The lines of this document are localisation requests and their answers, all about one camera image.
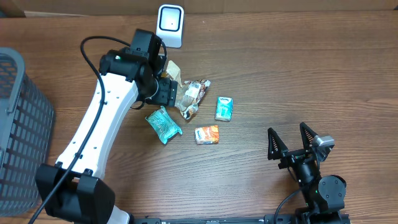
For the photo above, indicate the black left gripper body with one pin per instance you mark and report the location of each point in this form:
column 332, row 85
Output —
column 165, row 94

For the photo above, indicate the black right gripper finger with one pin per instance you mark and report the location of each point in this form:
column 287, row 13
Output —
column 276, row 147
column 307, row 135

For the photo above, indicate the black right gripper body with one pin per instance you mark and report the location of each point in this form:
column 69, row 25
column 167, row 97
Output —
column 291, row 157

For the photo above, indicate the brown white snack bag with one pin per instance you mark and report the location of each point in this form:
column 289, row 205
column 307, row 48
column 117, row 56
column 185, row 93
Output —
column 189, row 95

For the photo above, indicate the beige brown paper bag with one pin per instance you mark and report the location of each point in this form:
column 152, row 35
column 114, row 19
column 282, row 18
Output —
column 173, row 72

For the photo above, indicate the teal snack packet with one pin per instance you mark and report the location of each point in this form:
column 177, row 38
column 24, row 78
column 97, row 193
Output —
column 164, row 126

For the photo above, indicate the teal tissue pack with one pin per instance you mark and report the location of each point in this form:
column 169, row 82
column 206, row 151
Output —
column 224, row 109

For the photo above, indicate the orange tissue pack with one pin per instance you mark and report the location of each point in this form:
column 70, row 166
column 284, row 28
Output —
column 207, row 135

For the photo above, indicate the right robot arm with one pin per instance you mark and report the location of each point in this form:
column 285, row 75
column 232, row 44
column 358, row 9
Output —
column 323, row 196

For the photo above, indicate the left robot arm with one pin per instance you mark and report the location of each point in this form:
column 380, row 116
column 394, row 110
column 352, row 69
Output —
column 73, row 188

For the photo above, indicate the white barcode scanner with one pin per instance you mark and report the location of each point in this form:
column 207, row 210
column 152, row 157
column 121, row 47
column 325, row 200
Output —
column 170, row 25

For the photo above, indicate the grey plastic mesh basket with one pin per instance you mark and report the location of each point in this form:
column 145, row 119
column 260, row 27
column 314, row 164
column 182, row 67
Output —
column 27, row 120

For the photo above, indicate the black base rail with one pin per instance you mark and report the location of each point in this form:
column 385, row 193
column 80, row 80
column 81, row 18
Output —
column 217, row 221

